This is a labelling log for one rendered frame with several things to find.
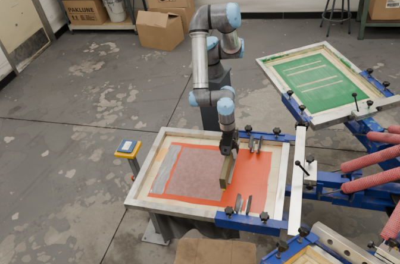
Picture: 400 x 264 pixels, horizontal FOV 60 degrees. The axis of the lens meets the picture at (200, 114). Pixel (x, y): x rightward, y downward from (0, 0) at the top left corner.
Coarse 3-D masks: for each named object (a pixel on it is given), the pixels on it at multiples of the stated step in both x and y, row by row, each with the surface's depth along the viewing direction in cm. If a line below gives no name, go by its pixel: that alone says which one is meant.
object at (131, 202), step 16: (176, 128) 216; (160, 144) 210; (272, 144) 200; (288, 144) 194; (144, 176) 191; (128, 208) 180; (144, 208) 176; (160, 208) 173; (176, 208) 172; (192, 208) 170
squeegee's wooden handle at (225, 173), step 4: (236, 128) 186; (236, 140) 185; (228, 156) 172; (232, 156) 176; (224, 160) 171; (228, 160) 170; (232, 160) 177; (224, 164) 169; (228, 164) 169; (224, 168) 167; (228, 168) 167; (224, 172) 165; (228, 172) 168; (220, 176) 164; (224, 176) 163; (228, 176) 169; (220, 180) 163; (224, 180) 162; (220, 184) 165; (224, 184) 164; (224, 188) 167
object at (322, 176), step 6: (318, 174) 170; (324, 174) 169; (330, 174) 169; (336, 174) 168; (318, 180) 167; (324, 180) 167; (330, 180) 166; (336, 180) 166; (324, 186) 169; (330, 186) 168; (336, 186) 167
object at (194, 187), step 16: (176, 176) 192; (192, 176) 190; (208, 176) 189; (176, 192) 183; (192, 192) 182; (208, 192) 181; (224, 192) 179; (240, 192) 178; (256, 192) 177; (256, 208) 170
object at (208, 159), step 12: (180, 144) 210; (192, 144) 209; (180, 156) 203; (192, 156) 201; (204, 156) 200; (216, 156) 199; (240, 156) 197; (252, 156) 195; (264, 156) 194; (180, 168) 196; (192, 168) 194; (204, 168) 193; (216, 168) 192; (240, 168) 190; (252, 168) 189; (264, 168) 188
